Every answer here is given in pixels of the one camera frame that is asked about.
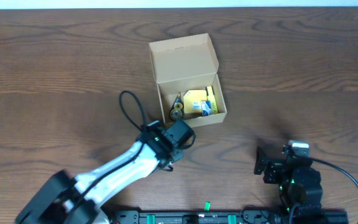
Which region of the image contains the yellow sticky note pad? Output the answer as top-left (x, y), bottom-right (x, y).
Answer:
top-left (183, 90), bottom-right (207, 114)

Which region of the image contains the red black stapler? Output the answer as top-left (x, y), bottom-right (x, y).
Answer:
top-left (167, 162), bottom-right (175, 168)

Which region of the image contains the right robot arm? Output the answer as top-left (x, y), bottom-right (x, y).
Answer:
top-left (254, 142), bottom-right (323, 218)

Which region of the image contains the black yellow correction tape dispenser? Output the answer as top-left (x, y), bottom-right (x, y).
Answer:
top-left (170, 93), bottom-right (184, 120)

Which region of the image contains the yellow highlighter marker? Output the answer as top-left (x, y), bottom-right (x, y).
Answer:
top-left (206, 86), bottom-right (219, 114)

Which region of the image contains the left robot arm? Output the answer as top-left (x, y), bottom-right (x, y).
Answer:
top-left (15, 131), bottom-right (188, 223)

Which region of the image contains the green tape piece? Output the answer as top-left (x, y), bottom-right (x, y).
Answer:
top-left (204, 202), bottom-right (211, 211)

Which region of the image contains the black mounting rail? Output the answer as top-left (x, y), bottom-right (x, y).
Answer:
top-left (104, 209), bottom-right (349, 224)

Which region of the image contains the blue white staples box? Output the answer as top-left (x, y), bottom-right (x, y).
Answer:
top-left (201, 100), bottom-right (212, 116)

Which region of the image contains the right black cable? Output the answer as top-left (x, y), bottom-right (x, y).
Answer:
top-left (309, 157), bottom-right (358, 224)

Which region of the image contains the cardboard box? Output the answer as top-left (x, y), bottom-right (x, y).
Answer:
top-left (149, 34), bottom-right (227, 128)

